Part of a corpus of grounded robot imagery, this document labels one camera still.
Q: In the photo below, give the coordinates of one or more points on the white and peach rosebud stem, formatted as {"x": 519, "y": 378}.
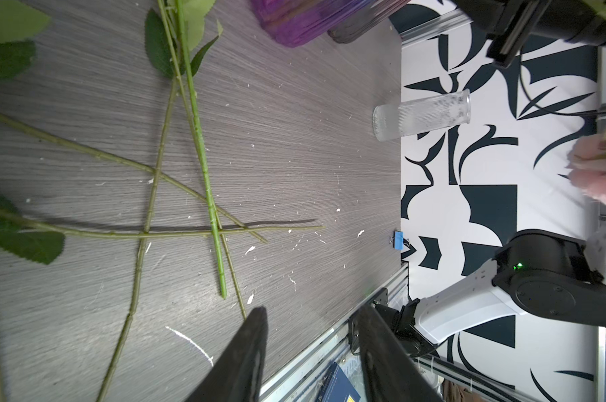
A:
{"x": 59, "y": 324}

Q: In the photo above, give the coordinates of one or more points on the blue book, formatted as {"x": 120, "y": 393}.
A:
{"x": 336, "y": 387}

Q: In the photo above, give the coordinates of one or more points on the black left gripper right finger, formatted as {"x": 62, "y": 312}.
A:
{"x": 389, "y": 374}

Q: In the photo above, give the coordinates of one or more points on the small blue card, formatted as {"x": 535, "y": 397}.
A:
{"x": 398, "y": 240}

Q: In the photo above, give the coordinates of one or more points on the dark maroon glass vase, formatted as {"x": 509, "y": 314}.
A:
{"x": 364, "y": 19}

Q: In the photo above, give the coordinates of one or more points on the aluminium frame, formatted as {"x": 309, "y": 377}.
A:
{"x": 534, "y": 357}

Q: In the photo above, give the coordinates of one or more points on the pink peony flower stem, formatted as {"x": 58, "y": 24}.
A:
{"x": 587, "y": 164}

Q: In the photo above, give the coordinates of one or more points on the orange pink blue rosebud stem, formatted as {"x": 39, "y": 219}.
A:
{"x": 174, "y": 20}

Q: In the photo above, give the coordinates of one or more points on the purple ribbed glass vase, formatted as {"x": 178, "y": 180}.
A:
{"x": 293, "y": 23}

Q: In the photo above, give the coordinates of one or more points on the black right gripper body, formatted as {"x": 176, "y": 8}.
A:
{"x": 509, "y": 24}

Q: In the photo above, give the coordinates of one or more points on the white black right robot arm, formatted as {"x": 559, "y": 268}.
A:
{"x": 503, "y": 188}

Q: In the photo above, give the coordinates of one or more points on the clear glass vase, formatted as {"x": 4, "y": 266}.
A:
{"x": 403, "y": 119}

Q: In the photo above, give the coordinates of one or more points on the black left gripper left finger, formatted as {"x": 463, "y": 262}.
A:
{"x": 238, "y": 373}

